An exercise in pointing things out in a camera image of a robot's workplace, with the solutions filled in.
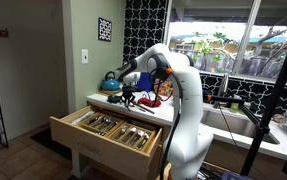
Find white window frame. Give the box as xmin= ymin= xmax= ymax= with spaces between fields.
xmin=164 ymin=0 xmax=287 ymax=88

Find light wooden drawer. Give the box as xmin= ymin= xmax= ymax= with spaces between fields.
xmin=49 ymin=104 xmax=165 ymax=180

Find blue container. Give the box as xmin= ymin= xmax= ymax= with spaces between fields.
xmin=135 ymin=72 xmax=155 ymax=93

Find red spoon rest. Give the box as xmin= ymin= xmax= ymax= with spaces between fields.
xmin=136 ymin=96 xmax=163 ymax=109

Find chrome faucet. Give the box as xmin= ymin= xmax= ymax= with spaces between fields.
xmin=213 ymin=72 xmax=231 ymax=109

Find colourful pot holder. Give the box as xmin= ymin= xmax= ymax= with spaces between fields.
xmin=153 ymin=79 xmax=174 ymax=98

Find silver cutlery piece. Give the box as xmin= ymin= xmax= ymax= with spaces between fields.
xmin=137 ymin=132 xmax=151 ymax=150
xmin=130 ymin=129 xmax=146 ymax=147
xmin=115 ymin=124 xmax=130 ymax=141
xmin=122 ymin=126 xmax=138 ymax=144

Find blue kettle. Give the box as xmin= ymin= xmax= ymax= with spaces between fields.
xmin=100 ymin=70 xmax=122 ymax=92

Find thick black cable conduit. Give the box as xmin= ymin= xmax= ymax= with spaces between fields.
xmin=157 ymin=68 xmax=183 ymax=180

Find wooden trivet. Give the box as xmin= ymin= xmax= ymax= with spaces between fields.
xmin=97 ymin=88 xmax=124 ymax=97

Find steel sink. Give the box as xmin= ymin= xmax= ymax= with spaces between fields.
xmin=202 ymin=108 xmax=281 ymax=145

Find dark metal drawer handle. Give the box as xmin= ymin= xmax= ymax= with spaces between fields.
xmin=78 ymin=142 xmax=103 ymax=156

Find thin black camera cable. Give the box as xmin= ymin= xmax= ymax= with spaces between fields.
xmin=151 ymin=71 xmax=175 ymax=108

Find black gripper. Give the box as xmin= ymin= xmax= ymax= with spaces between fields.
xmin=121 ymin=84 xmax=139 ymax=109

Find black tripod stand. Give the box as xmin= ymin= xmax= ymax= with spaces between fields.
xmin=206 ymin=51 xmax=287 ymax=178

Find wooden cutlery tray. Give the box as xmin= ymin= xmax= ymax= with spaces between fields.
xmin=106 ymin=121 xmax=158 ymax=155
xmin=77 ymin=112 xmax=126 ymax=137

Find black bowl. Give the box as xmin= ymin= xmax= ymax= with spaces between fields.
xmin=107 ymin=95 xmax=123 ymax=104

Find dark patterned floor mat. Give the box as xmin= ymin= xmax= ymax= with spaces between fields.
xmin=30 ymin=128 xmax=73 ymax=161

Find white light switch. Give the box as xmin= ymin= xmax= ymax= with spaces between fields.
xmin=81 ymin=48 xmax=90 ymax=65

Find long slender utensil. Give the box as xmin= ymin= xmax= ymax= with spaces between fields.
xmin=131 ymin=100 xmax=156 ymax=115

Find white flat drawer item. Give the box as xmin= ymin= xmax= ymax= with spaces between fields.
xmin=70 ymin=109 xmax=96 ymax=126

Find cream cabinet frame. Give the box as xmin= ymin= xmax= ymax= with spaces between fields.
xmin=70 ymin=148 xmax=91 ymax=180

